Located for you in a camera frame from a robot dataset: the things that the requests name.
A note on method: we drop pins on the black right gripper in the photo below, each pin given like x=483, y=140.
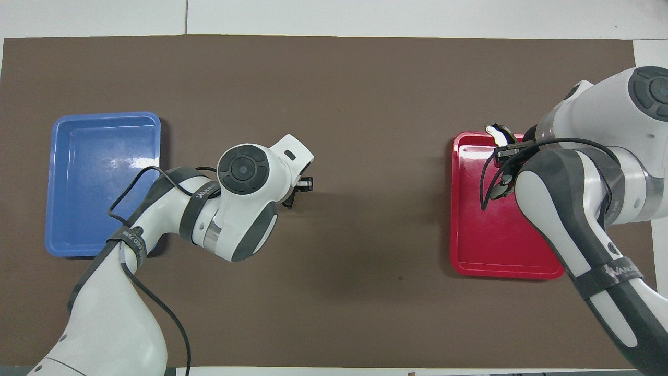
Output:
x=519, y=150

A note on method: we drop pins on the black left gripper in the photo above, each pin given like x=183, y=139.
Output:
x=304, y=184

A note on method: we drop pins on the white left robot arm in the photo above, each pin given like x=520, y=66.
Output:
x=245, y=209

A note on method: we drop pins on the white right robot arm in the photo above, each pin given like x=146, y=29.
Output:
x=600, y=104

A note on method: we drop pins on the brown table mat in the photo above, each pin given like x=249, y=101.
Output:
x=339, y=104

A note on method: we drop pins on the red plastic tray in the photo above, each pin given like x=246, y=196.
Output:
x=485, y=245

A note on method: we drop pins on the blue plastic tray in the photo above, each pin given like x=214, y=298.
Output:
x=94, y=172

